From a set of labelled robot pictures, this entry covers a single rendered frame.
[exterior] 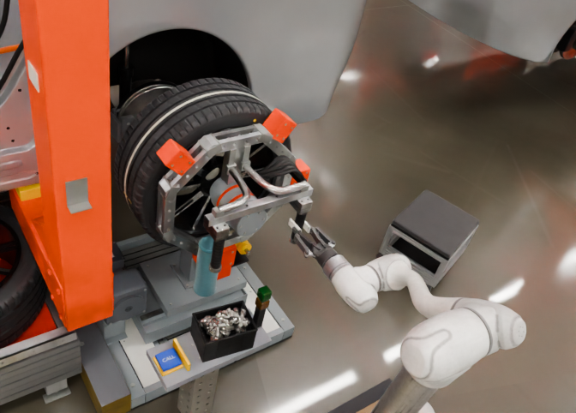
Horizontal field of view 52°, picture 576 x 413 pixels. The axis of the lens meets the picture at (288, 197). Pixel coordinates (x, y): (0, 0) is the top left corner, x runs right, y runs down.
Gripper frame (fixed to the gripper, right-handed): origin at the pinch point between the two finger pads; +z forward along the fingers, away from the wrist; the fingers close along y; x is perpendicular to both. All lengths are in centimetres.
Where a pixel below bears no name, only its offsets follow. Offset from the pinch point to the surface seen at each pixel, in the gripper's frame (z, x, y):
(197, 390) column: -15, -57, -44
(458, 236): -2, -49, 113
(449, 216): 11, -49, 120
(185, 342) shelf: -5, -38, -45
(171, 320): 26, -68, -35
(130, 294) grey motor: 29, -44, -52
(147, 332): 25, -68, -46
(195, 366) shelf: -15, -38, -47
